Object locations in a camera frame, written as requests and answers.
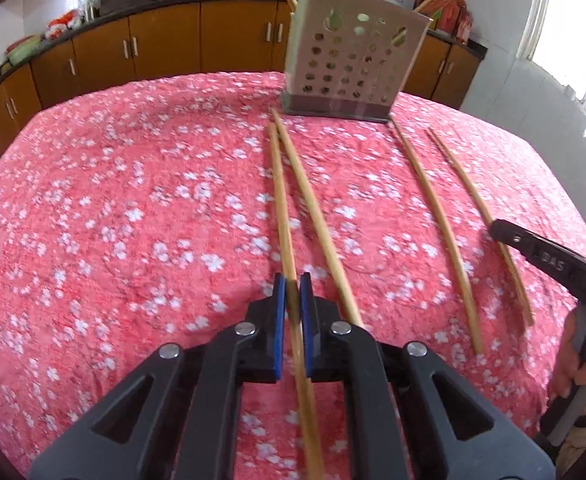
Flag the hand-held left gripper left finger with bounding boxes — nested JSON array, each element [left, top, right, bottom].
[[28, 272, 286, 480]]

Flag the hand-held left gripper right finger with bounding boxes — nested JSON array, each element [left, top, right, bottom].
[[298, 272, 556, 480]]

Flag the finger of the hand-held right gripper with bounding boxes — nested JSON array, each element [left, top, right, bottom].
[[489, 217, 534, 263]]

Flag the pale green perforated utensil holder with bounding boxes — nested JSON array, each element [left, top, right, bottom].
[[280, 0, 434, 123]]

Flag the person's right hand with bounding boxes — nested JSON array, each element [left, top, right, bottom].
[[554, 309, 586, 399]]

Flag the red floral tablecloth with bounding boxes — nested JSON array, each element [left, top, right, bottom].
[[0, 71, 586, 480]]

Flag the window with cup on sill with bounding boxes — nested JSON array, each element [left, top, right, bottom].
[[518, 0, 586, 126]]

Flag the dark red condiment bottle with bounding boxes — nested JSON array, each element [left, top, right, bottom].
[[455, 10, 474, 43]]

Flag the large red condiment bottle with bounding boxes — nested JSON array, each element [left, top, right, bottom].
[[443, 0, 461, 36]]

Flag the wooden base cabinets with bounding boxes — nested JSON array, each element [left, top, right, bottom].
[[0, 0, 488, 171]]

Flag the red and white plastic bag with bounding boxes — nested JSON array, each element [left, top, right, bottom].
[[46, 9, 84, 41]]

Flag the green basin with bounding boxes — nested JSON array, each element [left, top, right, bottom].
[[6, 35, 44, 66]]

